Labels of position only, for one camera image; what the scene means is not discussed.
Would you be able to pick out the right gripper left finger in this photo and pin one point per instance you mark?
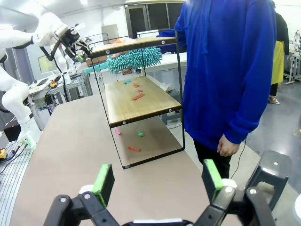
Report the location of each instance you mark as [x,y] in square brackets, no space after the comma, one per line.
[103,183]

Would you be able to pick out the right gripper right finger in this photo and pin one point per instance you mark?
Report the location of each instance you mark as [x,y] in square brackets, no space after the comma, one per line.
[212,179]

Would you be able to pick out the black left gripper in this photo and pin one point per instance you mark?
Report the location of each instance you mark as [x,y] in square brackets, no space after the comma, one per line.
[70,37]

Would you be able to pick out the teal chenille duster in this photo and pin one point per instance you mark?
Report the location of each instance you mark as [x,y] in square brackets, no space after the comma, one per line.
[136,60]

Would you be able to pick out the person's right forearm blue sleeve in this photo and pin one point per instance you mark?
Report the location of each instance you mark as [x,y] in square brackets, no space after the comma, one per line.
[167,34]

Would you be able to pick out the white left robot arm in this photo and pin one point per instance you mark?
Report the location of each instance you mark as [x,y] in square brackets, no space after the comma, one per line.
[47,28]

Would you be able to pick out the person's left forearm blue sleeve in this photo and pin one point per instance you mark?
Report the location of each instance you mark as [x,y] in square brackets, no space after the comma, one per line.
[242,122]

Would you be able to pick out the small white robot arm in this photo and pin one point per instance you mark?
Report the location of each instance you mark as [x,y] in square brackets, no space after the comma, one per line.
[64,66]
[296,37]

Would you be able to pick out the two-tier wooden metal shelf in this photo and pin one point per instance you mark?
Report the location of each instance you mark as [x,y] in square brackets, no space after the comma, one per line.
[141,103]

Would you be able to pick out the person's left hand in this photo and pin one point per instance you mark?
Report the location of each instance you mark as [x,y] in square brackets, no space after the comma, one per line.
[227,147]

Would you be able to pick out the person's right hand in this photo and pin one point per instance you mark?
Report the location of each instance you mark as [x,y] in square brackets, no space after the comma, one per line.
[116,56]

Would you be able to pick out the brown cardboard box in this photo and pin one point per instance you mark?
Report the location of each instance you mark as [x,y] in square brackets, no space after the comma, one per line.
[89,62]

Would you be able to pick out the grey metal box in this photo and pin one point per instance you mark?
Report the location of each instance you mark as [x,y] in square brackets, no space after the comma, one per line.
[109,30]

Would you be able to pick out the computer monitor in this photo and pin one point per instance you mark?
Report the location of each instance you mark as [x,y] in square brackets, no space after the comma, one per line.
[47,64]

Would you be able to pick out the orange paper scrap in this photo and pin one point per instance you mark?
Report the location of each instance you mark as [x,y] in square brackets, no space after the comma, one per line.
[115,41]

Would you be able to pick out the whitish paper scrap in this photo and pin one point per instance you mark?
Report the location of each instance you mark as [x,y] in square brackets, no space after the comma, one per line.
[129,40]

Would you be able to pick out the pink paper scrap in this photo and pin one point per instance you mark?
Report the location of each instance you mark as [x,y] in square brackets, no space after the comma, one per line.
[117,132]

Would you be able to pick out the teal paper scrap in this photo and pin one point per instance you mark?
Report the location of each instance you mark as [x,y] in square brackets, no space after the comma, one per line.
[127,81]

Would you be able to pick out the black power box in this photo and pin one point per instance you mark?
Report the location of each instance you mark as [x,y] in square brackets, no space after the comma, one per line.
[49,99]

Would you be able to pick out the black plastic stool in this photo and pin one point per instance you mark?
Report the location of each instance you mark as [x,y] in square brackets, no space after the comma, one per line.
[272,164]

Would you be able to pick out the green paper scrap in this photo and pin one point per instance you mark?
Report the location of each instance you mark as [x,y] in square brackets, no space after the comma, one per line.
[140,133]

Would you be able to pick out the dark glass door cabinet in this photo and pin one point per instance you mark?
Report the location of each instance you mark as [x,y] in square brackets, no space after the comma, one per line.
[138,18]

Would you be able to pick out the white desk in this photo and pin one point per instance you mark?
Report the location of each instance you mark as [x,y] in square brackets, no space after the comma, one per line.
[164,61]

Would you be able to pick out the aluminium mounting plate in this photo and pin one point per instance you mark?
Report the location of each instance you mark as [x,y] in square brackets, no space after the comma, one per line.
[14,183]

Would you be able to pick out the white round container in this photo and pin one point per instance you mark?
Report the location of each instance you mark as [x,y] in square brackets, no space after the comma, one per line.
[297,209]

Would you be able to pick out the crumpled white plastic bag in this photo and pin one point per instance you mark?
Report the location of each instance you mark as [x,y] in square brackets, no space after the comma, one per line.
[168,87]

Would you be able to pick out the yellow emergency stop box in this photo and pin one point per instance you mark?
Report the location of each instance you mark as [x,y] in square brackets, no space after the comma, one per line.
[2,155]

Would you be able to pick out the person in blue hoodie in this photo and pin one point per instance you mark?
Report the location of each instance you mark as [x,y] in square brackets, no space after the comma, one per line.
[223,58]

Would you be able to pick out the person in yellow apron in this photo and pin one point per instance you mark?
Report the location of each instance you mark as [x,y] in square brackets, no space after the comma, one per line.
[278,58]

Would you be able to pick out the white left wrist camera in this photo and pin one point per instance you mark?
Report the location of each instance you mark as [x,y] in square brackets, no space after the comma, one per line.
[78,27]

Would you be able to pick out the aluminium frame workbench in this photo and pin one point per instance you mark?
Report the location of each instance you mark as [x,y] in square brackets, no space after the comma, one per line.
[77,84]

